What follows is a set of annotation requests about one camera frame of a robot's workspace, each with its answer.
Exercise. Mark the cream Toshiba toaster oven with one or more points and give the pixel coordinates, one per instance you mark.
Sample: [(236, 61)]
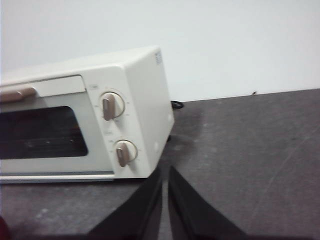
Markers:
[(145, 87)]

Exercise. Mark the cream oven knob tan grip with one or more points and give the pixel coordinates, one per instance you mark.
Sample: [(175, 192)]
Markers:
[(112, 106), (126, 153)]

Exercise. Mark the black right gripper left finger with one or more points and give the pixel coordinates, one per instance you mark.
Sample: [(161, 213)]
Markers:
[(140, 215)]

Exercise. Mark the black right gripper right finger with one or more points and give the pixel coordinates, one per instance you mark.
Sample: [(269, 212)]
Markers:
[(190, 215)]

